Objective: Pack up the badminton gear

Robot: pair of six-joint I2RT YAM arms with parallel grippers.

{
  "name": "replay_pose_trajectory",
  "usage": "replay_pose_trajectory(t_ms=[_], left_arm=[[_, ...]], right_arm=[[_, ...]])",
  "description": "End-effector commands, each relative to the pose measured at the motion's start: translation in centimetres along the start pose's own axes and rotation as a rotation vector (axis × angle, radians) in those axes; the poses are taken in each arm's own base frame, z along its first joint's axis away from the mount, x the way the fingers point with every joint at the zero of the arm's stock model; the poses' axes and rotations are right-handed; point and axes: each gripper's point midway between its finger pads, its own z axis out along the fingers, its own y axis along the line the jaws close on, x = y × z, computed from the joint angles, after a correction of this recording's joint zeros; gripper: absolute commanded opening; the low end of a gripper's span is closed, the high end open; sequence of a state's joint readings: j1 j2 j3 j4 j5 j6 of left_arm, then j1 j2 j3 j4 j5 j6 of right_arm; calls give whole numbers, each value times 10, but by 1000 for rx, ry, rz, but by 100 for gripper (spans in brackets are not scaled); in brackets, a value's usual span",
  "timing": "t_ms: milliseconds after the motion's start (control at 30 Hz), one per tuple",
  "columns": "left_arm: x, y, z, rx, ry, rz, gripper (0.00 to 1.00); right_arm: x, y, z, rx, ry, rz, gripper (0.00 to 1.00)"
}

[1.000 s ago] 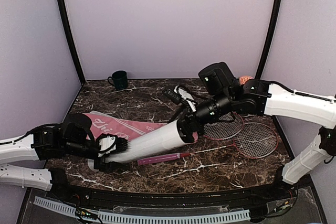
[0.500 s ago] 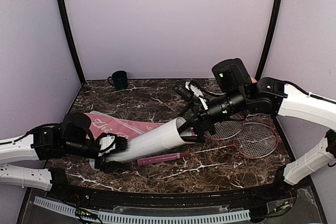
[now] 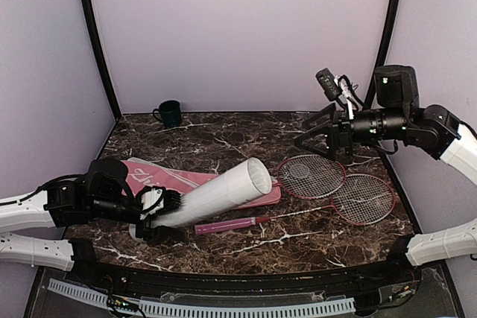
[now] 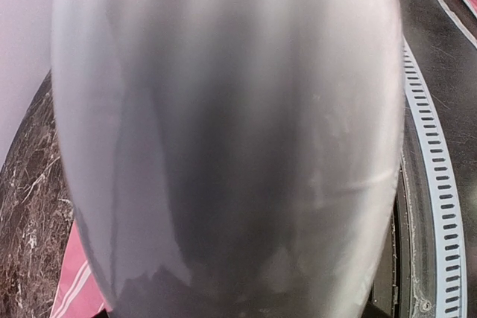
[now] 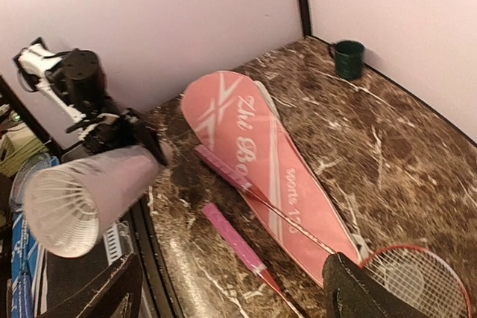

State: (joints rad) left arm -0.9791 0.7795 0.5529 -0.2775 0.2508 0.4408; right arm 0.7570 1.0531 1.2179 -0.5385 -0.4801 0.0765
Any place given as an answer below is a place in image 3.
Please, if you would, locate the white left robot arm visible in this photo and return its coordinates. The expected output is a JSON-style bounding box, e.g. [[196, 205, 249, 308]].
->
[[1, 158, 181, 285]]

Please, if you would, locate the dark green mug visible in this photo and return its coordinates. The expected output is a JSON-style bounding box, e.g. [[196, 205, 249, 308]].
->
[[152, 100, 182, 129]]

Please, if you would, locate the pink racket bag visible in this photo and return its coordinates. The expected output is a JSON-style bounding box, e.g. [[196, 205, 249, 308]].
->
[[124, 158, 281, 212]]

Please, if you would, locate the red racket pink grip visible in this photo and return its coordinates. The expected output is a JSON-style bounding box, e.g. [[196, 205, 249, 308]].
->
[[194, 174, 397, 235], [274, 154, 346, 200]]

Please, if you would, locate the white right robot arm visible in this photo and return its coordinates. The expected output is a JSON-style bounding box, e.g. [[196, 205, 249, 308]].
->
[[294, 65, 476, 284]]

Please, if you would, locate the grey slotted cable duct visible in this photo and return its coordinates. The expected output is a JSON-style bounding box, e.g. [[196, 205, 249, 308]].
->
[[47, 278, 356, 315]]

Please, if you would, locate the red racket pink grip upper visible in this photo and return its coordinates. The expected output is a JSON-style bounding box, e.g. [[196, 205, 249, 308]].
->
[[274, 154, 346, 200]]

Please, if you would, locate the left black frame post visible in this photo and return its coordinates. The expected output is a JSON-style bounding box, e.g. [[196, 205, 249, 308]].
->
[[80, 0, 122, 121]]

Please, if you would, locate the black frame post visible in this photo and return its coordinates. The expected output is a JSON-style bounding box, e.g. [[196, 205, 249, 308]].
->
[[80, 0, 122, 121], [363, 0, 406, 106]]

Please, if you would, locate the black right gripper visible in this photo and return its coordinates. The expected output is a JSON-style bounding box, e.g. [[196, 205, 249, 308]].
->
[[294, 101, 409, 159]]

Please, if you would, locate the right black frame post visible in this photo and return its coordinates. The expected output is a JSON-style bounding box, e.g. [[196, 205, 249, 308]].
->
[[363, 0, 406, 106]]

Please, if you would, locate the red racket pink grip lower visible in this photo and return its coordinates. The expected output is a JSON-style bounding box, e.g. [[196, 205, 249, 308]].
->
[[194, 174, 397, 235]]

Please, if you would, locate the white shuttlecock tube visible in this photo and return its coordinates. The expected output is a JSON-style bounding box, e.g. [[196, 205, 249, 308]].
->
[[128, 157, 272, 240]]

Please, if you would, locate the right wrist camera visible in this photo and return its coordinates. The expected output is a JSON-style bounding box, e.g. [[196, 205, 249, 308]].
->
[[315, 68, 343, 101]]

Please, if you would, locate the clear plastic tube cap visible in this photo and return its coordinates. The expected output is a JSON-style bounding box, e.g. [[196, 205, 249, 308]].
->
[[289, 163, 310, 179]]

